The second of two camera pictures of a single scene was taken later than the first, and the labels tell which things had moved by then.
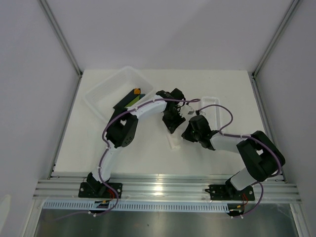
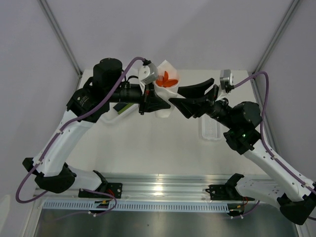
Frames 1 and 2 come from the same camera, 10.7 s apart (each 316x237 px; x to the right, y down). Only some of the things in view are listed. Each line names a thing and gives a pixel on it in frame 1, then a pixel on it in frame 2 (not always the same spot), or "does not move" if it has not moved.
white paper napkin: x=175 y=140 -> x=166 y=93
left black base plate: x=99 y=190 does not move
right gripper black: x=186 y=134 -> x=196 y=104
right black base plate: x=225 y=192 does not move
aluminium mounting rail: x=138 y=188 does not move
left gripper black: x=172 y=125 -> x=149 y=101
